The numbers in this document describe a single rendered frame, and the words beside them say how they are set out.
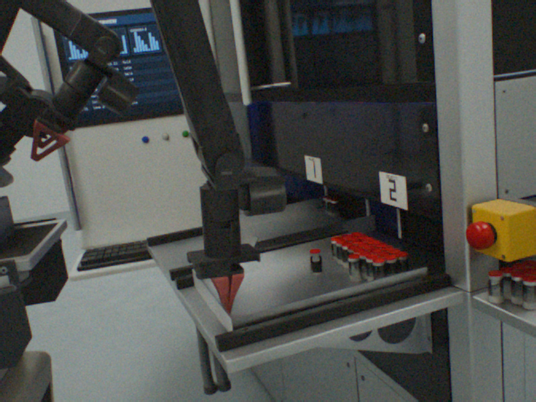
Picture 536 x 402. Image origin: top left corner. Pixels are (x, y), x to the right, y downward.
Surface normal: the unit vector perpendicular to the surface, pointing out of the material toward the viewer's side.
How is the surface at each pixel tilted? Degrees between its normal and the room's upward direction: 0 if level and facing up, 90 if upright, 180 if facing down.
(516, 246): 90
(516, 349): 90
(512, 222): 90
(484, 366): 90
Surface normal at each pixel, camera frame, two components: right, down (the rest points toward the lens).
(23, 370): 0.02, -0.98
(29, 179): 0.36, 0.16
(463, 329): -0.93, 0.18
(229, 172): 0.36, 0.42
